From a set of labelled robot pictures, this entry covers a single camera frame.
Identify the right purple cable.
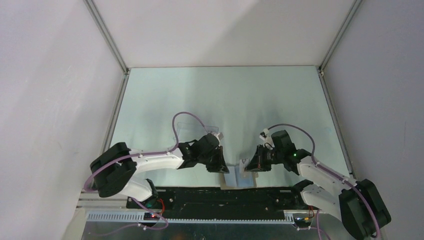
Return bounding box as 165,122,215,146
266,123,382,240

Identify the grey felt card holder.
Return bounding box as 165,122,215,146
219,165,257,190

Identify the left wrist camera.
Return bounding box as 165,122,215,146
213,132,224,141

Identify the purple cable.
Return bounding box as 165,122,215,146
266,123,382,240
82,111,216,231

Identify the beige chair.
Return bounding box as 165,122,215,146
61,208,87,240

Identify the clear plastic card box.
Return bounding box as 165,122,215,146
176,122,219,142

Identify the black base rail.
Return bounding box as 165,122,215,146
144,186,312,221

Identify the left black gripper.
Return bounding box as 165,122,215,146
198,145,229,174

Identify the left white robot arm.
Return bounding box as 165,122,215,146
84,132,230,208

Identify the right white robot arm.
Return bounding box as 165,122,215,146
244,128,392,240

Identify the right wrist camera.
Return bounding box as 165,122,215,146
259,128,274,150

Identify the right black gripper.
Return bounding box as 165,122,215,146
244,144,284,172

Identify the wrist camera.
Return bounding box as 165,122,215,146
259,128,274,150
213,132,224,141

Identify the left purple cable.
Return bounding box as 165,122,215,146
82,111,216,231

